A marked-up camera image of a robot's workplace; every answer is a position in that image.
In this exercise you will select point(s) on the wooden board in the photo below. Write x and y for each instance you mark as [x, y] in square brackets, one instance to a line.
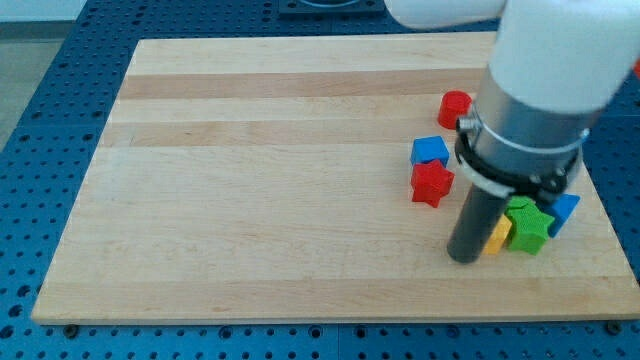
[267, 180]

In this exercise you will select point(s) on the blue cube block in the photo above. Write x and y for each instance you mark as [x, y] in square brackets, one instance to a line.
[428, 149]

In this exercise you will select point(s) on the yellow hexagon block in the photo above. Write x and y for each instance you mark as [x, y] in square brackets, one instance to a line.
[498, 237]

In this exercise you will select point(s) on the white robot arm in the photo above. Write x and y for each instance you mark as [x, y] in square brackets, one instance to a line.
[555, 66]

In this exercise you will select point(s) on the red star block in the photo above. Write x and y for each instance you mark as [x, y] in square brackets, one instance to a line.
[430, 182]

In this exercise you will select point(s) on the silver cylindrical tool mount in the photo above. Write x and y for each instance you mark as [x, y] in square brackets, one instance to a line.
[507, 147]

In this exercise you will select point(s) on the green block behind star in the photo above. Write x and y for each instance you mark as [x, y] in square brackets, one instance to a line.
[519, 202]

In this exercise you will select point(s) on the blue triangle block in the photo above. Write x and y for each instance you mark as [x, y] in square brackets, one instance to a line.
[561, 210]

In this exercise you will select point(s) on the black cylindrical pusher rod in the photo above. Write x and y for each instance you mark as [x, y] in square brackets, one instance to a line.
[477, 220]

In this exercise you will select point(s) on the red cylinder block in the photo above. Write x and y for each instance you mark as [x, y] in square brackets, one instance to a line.
[454, 104]

